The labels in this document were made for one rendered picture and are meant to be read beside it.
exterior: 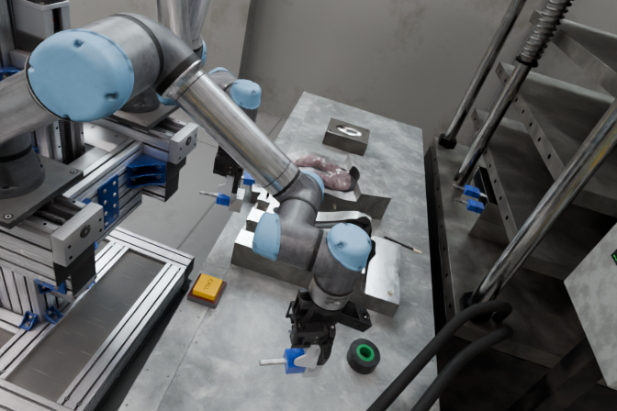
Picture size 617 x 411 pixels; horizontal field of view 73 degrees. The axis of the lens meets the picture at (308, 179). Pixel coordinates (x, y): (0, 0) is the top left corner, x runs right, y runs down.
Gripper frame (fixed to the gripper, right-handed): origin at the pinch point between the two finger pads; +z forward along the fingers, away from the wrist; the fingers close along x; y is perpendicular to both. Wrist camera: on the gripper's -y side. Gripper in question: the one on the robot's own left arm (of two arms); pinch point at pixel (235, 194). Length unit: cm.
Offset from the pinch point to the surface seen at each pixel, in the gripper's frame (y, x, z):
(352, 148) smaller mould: -44, -67, 13
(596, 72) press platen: -94, -21, -56
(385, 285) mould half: -49, 16, 9
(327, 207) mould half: -31.9, -19.5, 12.6
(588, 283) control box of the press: -89, 28, -19
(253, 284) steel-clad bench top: -10.9, 19.6, 15.0
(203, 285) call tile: 2.3, 26.2, 11.3
